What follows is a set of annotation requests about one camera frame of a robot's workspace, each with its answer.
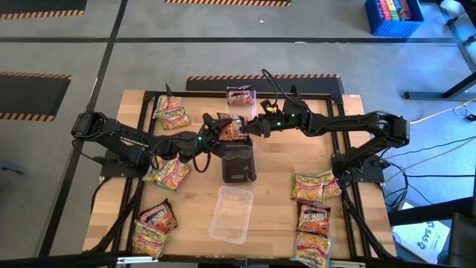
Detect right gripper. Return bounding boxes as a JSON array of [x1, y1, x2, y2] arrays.
[[240, 107, 309, 138]]

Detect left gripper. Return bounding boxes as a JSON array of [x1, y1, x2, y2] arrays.
[[195, 112, 226, 156]]

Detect clear plastic bin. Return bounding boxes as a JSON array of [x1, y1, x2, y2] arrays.
[[208, 185, 254, 245], [222, 87, 257, 121]]

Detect dark grey plastic bin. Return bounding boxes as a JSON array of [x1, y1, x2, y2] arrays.
[[222, 139, 257, 184]]

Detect black hazard-striped floor mat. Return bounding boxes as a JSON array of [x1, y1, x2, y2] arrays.
[[0, 70, 72, 122], [185, 73, 345, 95], [0, 0, 89, 20], [165, 0, 292, 7]]

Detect blue plastic crate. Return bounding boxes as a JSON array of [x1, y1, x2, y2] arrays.
[[364, 0, 425, 37]]

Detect black work desk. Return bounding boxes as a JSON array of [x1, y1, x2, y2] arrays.
[[404, 0, 476, 101]]

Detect coloured boxes in crate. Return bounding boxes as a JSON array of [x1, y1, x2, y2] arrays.
[[377, 0, 414, 22]]

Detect black bench beam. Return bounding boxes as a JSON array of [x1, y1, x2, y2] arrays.
[[388, 197, 476, 227]]

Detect white printed cardboard box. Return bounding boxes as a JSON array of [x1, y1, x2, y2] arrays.
[[392, 220, 451, 264]]

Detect black rig crossbar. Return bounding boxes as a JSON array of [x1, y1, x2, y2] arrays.
[[0, 252, 476, 268]]

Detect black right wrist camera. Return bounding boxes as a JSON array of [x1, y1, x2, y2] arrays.
[[262, 98, 280, 115]]

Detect silver metal bracket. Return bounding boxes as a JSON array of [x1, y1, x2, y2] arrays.
[[117, 255, 149, 265]]

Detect white floor cable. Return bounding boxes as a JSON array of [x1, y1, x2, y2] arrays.
[[411, 97, 476, 124]]

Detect black floor cable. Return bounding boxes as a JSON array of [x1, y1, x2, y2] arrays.
[[382, 135, 476, 209]]

